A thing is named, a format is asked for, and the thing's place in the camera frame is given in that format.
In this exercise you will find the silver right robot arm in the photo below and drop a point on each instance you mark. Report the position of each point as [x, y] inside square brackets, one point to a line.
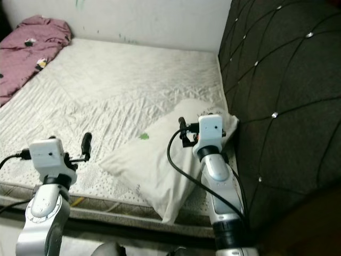
[216, 176]

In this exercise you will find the black tufted headboard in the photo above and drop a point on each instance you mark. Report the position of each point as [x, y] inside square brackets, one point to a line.
[287, 69]

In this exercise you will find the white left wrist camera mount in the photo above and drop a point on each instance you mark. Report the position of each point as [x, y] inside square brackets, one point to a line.
[48, 156]

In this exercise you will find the grey quilted mattress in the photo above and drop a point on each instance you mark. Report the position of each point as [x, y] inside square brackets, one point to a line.
[128, 80]

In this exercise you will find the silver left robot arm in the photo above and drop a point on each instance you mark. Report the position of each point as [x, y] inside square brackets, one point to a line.
[42, 218]

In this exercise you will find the grey right robot leg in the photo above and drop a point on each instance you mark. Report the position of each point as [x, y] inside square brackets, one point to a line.
[176, 253]

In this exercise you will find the grey left robot leg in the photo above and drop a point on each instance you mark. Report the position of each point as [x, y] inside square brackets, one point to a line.
[107, 250]

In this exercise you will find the maroon cartoon print blanket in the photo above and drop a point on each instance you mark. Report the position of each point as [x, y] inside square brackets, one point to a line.
[26, 53]

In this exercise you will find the white pillow with green print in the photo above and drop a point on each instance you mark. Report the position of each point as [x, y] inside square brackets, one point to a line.
[149, 160]

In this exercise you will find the grey robot leg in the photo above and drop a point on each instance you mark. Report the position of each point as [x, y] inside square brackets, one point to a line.
[176, 253]
[107, 250]

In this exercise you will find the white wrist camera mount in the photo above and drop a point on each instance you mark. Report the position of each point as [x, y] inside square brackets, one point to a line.
[210, 133]
[48, 156]

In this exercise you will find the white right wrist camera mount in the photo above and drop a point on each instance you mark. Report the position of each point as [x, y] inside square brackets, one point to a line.
[210, 133]

